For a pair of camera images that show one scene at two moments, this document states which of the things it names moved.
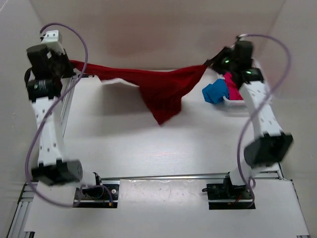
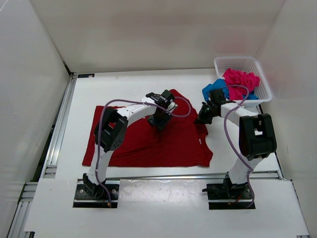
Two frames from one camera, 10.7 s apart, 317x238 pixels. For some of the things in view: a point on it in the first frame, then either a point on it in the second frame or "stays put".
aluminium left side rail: (16, 229) stays put
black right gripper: (213, 62) to (201, 118)
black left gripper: (63, 57) to (161, 124)
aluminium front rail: (272, 174) stays put
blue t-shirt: (214, 93) stays put
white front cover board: (167, 206) stays put
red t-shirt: (161, 88) to (184, 141)
